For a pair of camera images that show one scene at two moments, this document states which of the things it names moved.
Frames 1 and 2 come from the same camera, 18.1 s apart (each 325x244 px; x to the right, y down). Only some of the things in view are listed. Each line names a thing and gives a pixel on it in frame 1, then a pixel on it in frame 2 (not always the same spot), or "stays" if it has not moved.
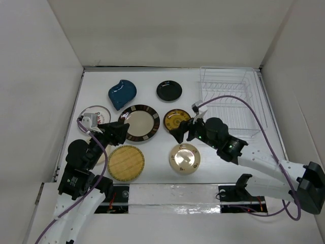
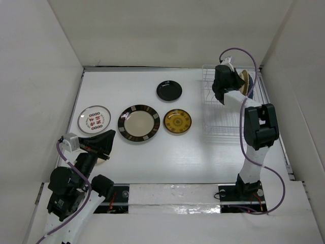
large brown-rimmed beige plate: x=144 y=122 stays
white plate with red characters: x=103 y=115 stays
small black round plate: x=169 y=90 stays
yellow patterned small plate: x=172 y=118 stays
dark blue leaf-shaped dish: x=122 y=93 to x=250 y=85
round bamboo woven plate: x=126 y=163 to x=244 y=89
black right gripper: x=185 y=126 to x=239 y=81
